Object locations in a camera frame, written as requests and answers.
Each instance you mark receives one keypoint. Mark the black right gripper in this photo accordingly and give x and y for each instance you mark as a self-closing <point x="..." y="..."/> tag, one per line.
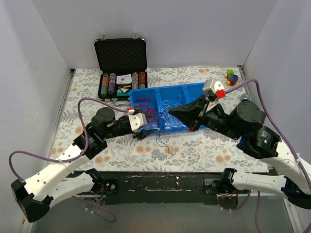
<point x="200" y="117"/>

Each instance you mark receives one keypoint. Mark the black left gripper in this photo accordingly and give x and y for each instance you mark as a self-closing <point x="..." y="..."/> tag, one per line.
<point x="135" y="132"/>

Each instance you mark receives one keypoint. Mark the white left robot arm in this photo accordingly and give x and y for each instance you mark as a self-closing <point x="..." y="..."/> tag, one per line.
<point x="37" y="194"/>

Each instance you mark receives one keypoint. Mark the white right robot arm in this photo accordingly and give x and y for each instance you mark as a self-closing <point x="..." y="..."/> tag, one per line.
<point x="246" y="124"/>

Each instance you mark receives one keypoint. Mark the blue three-compartment plastic bin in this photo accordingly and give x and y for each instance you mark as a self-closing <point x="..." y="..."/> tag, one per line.
<point x="158" y="100"/>

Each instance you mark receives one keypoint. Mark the colourful toy block train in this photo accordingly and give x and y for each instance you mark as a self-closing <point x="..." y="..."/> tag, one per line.
<point x="231" y="77"/>

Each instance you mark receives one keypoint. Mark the black handheld microphone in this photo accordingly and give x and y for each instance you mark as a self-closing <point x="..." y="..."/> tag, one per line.
<point x="244" y="97"/>

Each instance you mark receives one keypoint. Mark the black poker chip case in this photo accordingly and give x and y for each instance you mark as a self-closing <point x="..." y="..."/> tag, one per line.
<point x="123" y="64"/>

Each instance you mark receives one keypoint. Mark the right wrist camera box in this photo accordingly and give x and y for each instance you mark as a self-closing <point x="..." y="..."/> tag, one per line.
<point x="214" y="89"/>

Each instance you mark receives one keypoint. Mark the black metal base rail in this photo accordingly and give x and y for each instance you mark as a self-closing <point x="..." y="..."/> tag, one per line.
<point x="154" y="187"/>

